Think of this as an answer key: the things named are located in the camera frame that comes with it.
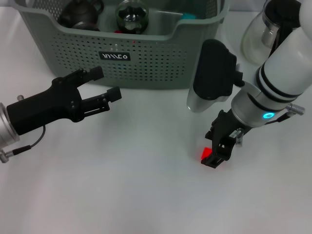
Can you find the gripper metal connector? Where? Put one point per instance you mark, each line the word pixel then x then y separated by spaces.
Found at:
pixel 20 97
pixel 240 136

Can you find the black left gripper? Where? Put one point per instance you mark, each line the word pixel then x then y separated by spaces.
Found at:
pixel 44 112

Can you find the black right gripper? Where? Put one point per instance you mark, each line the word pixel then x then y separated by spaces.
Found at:
pixel 226 131

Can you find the black clay teapot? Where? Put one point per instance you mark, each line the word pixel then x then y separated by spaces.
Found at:
pixel 78 13

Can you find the grey-green perforated storage bin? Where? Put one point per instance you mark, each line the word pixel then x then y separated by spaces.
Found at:
pixel 146 68

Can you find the teal square brick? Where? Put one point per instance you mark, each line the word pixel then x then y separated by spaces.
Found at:
pixel 189 16

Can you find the right gripper metal connector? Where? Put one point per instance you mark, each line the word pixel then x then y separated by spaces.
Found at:
pixel 240 136

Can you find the large red wedge brick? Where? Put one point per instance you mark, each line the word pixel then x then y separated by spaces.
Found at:
pixel 205 153

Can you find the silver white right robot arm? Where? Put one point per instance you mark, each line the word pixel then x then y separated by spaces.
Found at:
pixel 280 73

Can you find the glass teacup black holder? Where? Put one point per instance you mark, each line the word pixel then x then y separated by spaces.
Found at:
pixel 84 25
pixel 131 17

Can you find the left gripper metal connector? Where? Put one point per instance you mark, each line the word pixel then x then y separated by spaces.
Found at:
pixel 20 97

